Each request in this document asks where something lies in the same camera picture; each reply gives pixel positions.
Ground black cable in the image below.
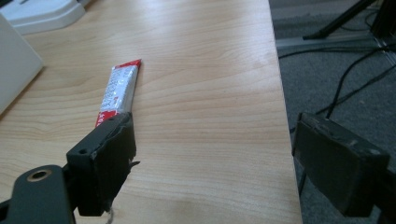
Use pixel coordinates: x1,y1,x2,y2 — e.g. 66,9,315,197
316,63,396,116
325,46,390,119

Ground white plastic base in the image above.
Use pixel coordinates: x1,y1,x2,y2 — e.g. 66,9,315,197
0,0,87,35

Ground red and white snack packet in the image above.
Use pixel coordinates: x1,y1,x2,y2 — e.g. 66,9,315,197
94,58,143,128

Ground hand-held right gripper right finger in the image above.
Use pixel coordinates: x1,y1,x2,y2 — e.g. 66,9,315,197
291,112,390,218

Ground white box left edge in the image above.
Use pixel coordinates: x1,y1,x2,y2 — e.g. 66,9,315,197
0,13,45,116

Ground black stand leg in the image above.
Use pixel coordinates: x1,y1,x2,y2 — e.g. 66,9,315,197
303,0,377,40

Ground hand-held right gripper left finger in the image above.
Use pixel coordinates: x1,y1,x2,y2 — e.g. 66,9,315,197
65,111,141,217

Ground grey metal rail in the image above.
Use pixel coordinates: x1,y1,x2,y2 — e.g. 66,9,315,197
276,33,386,52

